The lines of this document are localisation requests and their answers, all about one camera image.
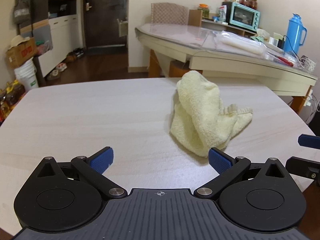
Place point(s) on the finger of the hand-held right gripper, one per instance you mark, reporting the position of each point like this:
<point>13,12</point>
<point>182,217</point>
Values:
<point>302,166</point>
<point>308,141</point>

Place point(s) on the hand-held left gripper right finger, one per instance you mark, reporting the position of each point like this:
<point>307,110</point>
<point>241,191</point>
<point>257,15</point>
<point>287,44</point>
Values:
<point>221,161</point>

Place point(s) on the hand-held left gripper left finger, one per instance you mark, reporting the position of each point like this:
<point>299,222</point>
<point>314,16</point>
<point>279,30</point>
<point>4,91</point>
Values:
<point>102,160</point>

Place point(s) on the pale yellow towel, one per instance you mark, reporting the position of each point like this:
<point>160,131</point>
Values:
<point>200,110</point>

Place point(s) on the white perforated basket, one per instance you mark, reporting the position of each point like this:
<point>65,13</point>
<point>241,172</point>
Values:
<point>308,63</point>

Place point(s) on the white sneaker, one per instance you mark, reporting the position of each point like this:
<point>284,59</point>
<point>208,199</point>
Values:
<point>53,75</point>
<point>61,67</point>

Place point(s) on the black charger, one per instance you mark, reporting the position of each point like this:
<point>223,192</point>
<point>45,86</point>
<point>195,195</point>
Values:
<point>280,44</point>

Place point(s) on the beige dining table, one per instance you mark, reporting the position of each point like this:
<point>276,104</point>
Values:
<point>225,60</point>

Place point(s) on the brown shoe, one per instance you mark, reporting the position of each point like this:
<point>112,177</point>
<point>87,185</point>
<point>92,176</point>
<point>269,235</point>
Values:
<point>70,58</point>

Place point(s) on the blue thermos jug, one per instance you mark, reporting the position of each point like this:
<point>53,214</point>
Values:
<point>295,32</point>

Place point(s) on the black sneaker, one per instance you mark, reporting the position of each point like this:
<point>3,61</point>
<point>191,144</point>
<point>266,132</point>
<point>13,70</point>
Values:
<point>79,52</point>

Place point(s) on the row of cooking oil bottles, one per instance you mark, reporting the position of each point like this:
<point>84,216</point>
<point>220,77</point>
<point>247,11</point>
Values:
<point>12,95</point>

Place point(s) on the white plastic bucket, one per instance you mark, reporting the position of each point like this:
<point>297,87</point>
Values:
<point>26,76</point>

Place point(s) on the green tissue pack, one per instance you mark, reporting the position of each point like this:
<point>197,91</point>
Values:
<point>257,38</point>

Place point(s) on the clear plastic bag with roll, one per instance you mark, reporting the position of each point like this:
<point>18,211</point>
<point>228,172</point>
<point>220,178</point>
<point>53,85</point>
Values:
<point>240,42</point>

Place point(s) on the colourful plastic bags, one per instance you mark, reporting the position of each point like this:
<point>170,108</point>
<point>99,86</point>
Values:
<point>43,47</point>

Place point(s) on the white cabinet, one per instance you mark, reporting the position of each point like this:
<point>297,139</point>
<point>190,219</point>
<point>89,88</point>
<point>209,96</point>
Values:
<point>62,35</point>

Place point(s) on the cardboard box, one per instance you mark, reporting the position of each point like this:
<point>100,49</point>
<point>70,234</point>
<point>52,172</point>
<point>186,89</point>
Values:
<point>22,53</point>

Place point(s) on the teal toaster oven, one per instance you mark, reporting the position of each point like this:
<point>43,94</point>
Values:
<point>243,16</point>

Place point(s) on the dark wooden door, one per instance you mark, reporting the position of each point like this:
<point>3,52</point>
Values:
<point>107,17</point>

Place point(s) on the straw hat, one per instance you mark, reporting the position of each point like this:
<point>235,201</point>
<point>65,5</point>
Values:
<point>18,40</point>

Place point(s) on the wooden desktop shelf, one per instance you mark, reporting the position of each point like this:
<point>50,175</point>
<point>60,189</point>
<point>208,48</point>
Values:
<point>195,17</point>

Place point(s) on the white and green package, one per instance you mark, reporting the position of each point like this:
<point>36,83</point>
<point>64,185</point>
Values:
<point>222,13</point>

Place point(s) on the red-filled glass jar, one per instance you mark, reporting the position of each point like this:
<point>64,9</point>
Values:
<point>245,2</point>
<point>253,3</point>

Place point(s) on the jar with orange lid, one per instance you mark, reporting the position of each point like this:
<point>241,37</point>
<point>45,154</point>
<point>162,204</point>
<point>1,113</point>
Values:
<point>204,11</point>

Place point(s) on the grey hanging bag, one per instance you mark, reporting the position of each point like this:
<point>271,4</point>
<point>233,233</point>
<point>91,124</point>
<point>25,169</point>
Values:
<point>21,7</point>

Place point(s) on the white wall basket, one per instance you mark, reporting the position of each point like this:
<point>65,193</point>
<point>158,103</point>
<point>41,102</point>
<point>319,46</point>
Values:
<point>123,27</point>

